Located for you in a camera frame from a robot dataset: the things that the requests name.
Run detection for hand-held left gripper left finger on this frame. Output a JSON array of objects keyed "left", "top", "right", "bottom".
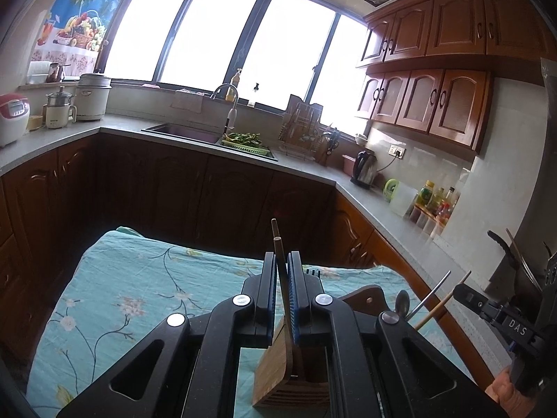
[{"left": 56, "top": 251, "right": 278, "bottom": 418}]

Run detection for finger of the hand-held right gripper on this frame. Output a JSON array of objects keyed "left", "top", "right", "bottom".
[{"left": 453, "top": 284, "right": 538, "bottom": 349}]

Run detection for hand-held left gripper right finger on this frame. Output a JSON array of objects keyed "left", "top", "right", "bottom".
[{"left": 287, "top": 251, "right": 508, "bottom": 418}]

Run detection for brown wooden chopstick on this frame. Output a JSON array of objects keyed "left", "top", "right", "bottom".
[{"left": 413, "top": 270, "right": 473, "bottom": 331}]

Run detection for steel chopstick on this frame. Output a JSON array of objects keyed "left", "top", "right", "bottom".
[{"left": 407, "top": 271, "right": 452, "bottom": 319}]

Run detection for dark wooden chopstick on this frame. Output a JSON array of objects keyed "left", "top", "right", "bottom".
[{"left": 271, "top": 218, "right": 288, "bottom": 297}]

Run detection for wooden utensil holder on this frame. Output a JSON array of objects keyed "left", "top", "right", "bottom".
[{"left": 252, "top": 284, "right": 392, "bottom": 410}]

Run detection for steel spoon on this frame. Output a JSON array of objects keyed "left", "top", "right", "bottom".
[{"left": 394, "top": 289, "right": 410, "bottom": 320}]

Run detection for knife block with utensils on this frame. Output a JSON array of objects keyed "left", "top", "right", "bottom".
[{"left": 315, "top": 124, "right": 342, "bottom": 166}]

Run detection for person's right hand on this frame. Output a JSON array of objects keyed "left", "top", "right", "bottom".
[{"left": 485, "top": 366, "right": 536, "bottom": 418}]

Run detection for black wok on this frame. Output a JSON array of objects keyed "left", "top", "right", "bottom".
[{"left": 487, "top": 227, "right": 557, "bottom": 297}]

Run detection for row of condiment bottles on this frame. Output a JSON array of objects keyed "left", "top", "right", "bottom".
[{"left": 409, "top": 179, "right": 462, "bottom": 238}]

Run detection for white plastic container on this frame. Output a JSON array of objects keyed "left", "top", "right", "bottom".
[{"left": 389, "top": 182, "right": 419, "bottom": 217}]

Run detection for teal floral tablecloth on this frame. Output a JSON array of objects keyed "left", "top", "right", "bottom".
[{"left": 26, "top": 226, "right": 473, "bottom": 418}]

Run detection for wooden base cabinets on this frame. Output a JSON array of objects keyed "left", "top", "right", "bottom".
[{"left": 0, "top": 133, "right": 518, "bottom": 388}]

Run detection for steel electric kettle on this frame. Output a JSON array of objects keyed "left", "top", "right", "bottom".
[{"left": 350, "top": 150, "right": 378, "bottom": 190}]

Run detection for green vegetables in basket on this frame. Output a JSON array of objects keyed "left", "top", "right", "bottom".
[{"left": 222, "top": 132, "right": 264, "bottom": 149}]

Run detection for wooden dish rack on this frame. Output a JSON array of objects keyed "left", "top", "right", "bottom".
[{"left": 278, "top": 94, "right": 325, "bottom": 162}]

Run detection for steel kitchen faucet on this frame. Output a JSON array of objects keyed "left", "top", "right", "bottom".
[{"left": 211, "top": 84, "right": 240, "bottom": 138}]

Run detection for kitchen sink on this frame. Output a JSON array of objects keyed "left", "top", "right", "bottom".
[{"left": 141, "top": 123, "right": 279, "bottom": 163}]

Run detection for white towel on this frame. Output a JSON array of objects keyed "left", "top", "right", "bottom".
[{"left": 170, "top": 89, "right": 204, "bottom": 111}]

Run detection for grey kitchen countertop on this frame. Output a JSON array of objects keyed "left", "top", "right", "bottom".
[{"left": 0, "top": 113, "right": 518, "bottom": 358}]

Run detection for large white steamer pot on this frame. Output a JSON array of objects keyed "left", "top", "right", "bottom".
[{"left": 75, "top": 72, "right": 112, "bottom": 122}]

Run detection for large kitchen window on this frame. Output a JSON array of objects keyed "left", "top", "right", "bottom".
[{"left": 98, "top": 0, "right": 370, "bottom": 133}]

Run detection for small electric cooking pot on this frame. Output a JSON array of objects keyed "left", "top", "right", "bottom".
[{"left": 44, "top": 86, "right": 78, "bottom": 130}]

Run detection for white rice cooker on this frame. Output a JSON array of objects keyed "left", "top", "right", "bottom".
[{"left": 0, "top": 93, "right": 30, "bottom": 148}]

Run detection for white box on sill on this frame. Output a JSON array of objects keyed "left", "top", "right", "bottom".
[{"left": 27, "top": 62, "right": 49, "bottom": 85}]

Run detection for wooden wall cabinets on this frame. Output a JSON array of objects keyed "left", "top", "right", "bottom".
[{"left": 356, "top": 0, "right": 549, "bottom": 154}]

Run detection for fruit wall poster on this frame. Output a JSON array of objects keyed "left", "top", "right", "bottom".
[{"left": 27, "top": 0, "right": 133, "bottom": 85}]

